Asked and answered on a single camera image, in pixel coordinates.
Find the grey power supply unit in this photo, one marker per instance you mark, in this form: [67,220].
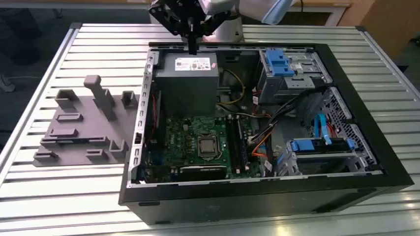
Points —
[183,93]

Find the black RAM slot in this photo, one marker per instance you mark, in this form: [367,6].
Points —
[234,145]

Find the black table corner cap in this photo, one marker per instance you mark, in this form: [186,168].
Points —
[77,25]
[362,28]

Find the CPU socket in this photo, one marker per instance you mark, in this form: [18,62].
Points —
[209,158]

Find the grey metal disk bay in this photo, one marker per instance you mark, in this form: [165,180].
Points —
[329,159]

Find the silver CPU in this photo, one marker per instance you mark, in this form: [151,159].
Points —
[209,146]

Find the wooden cabinet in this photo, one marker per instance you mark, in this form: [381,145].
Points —
[387,19]

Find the white desk with wooden top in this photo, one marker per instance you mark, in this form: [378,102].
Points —
[337,14]

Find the black PC case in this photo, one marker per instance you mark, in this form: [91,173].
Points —
[263,196]

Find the grey stand foot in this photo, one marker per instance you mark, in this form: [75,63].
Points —
[7,84]

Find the green motherboard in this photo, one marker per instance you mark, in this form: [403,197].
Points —
[183,137]

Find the blue expansion slot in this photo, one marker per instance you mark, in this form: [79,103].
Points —
[158,158]

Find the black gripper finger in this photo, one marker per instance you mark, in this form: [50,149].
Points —
[197,41]
[191,39]

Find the blue plastic latch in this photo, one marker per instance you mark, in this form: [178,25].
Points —
[279,161]

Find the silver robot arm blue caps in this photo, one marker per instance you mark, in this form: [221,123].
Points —
[230,28]

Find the grey parts rack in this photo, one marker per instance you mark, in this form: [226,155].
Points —
[86,150]

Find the black graphics card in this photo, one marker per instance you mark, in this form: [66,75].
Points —
[203,170]

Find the grey metal drive cage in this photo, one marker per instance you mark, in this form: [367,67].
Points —
[306,82]

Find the hard disk in blue carrier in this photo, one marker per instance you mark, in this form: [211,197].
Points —
[303,146]

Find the blue plastic disk carrier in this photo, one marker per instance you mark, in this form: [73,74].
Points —
[279,61]

